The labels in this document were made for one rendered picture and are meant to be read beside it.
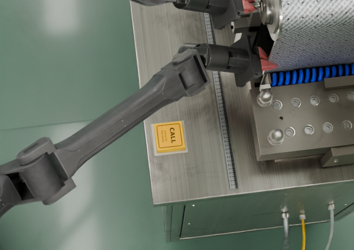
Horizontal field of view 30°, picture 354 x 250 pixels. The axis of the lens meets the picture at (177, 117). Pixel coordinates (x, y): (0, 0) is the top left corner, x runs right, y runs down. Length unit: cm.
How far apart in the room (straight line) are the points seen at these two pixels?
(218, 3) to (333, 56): 37
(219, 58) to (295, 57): 19
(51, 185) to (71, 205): 130
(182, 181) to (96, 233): 95
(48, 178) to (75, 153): 7
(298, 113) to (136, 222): 111
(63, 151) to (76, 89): 143
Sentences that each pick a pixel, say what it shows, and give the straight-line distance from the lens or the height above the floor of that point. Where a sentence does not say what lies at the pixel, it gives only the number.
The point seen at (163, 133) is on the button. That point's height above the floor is 92.
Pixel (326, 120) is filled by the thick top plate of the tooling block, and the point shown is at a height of 103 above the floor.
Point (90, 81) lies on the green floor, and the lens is 266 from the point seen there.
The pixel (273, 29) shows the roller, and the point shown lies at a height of 125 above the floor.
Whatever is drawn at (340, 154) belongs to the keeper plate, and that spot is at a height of 102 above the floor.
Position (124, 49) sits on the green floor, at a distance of 270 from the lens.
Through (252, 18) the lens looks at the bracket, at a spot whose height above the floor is 118.
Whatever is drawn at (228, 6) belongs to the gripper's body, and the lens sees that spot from 132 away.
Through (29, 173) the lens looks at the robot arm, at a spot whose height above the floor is 130.
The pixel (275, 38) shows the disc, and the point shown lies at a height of 123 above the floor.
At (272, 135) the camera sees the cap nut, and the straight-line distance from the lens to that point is 149.
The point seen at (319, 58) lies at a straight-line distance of 155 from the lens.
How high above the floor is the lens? 248
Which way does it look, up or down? 73 degrees down
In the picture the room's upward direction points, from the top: 3 degrees clockwise
